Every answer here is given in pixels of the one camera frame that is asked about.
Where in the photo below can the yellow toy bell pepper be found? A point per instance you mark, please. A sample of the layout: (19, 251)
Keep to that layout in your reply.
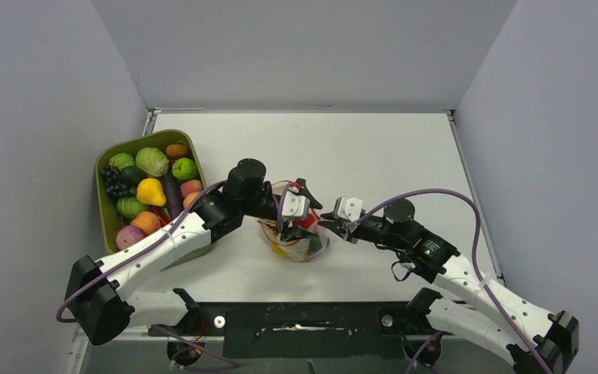
(150, 192)

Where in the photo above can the red toy chili pepper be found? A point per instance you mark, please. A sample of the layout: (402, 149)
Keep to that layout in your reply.
(161, 214)

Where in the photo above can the pink toy peach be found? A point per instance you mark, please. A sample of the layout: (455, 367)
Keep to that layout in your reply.
(191, 186)

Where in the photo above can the dark green toy avocado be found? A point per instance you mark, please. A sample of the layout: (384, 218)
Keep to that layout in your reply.
(131, 176)

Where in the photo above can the red toy apple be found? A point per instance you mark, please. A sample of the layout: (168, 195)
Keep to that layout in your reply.
(309, 223)

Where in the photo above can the green toy cabbage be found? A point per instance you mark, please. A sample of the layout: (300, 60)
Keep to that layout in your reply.
(121, 161)

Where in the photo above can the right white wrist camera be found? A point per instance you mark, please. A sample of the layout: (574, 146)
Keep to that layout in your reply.
(348, 208)

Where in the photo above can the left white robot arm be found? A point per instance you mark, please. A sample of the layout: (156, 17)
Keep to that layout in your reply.
(103, 295)

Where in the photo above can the dark purple toy eggplant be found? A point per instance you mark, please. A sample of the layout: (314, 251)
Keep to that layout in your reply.
(172, 193)

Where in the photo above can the purple toy onion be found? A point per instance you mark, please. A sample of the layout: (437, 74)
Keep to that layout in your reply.
(128, 236)

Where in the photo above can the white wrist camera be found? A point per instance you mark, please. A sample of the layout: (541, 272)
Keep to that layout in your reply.
(294, 206)
(348, 208)

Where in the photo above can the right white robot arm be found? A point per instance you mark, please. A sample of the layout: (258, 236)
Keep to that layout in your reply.
(461, 299)

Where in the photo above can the olive green food bin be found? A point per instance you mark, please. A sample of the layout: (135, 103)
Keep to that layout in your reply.
(111, 220)

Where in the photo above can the clear zip bag orange zipper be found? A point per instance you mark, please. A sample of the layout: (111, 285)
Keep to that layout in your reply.
(304, 249)

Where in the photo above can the small orange toy fruit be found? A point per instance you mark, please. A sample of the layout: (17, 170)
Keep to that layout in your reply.
(177, 150)

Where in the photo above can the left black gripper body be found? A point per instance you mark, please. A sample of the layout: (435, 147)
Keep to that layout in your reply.
(266, 206)

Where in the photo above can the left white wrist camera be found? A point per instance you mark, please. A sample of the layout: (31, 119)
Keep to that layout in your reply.
(294, 206)

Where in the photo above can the yellow toy banana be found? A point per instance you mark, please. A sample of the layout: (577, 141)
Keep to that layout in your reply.
(280, 248)

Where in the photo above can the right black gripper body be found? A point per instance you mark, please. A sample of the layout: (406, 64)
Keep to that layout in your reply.
(364, 231)

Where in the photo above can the black toy grapes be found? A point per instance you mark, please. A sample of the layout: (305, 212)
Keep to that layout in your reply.
(113, 184)

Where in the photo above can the striped green toy melon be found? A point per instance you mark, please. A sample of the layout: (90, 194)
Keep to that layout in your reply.
(130, 207)

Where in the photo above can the light green toy lettuce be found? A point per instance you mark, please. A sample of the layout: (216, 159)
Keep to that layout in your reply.
(152, 161)

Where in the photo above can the peach toy fruit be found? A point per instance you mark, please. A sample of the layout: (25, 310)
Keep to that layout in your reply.
(147, 222)

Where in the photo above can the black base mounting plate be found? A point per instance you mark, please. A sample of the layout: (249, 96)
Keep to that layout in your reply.
(387, 330)

